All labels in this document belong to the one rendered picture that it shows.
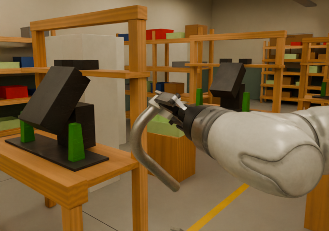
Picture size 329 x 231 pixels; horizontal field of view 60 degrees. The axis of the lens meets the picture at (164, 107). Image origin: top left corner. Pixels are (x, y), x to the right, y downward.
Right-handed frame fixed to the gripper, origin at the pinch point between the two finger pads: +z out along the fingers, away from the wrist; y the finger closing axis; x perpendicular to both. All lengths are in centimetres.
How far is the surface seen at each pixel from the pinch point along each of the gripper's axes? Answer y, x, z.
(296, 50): -515, -655, 649
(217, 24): -357, -614, 940
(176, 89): -223, -156, 467
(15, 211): -96, 141, 256
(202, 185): -230, -29, 220
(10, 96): -31, 98, 552
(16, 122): -76, 127, 552
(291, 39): -481, -672, 667
